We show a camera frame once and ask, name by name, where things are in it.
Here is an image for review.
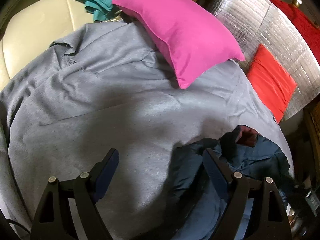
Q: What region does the navy blue puffer jacket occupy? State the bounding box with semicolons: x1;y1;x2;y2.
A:
164;125;294;239

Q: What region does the red pillow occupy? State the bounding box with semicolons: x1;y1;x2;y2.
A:
247;44;297;122

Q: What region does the grey bed sheet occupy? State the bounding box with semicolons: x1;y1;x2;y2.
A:
1;22;292;239

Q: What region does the red blanket on railing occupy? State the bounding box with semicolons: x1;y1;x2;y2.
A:
269;0;320;63

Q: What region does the pink pillow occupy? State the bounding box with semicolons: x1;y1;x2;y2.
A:
112;0;245;89

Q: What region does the cream leather sofa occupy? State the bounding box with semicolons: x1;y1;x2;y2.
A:
1;0;93;89

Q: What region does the silver foil insulation mat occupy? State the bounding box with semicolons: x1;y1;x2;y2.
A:
205;0;319;120

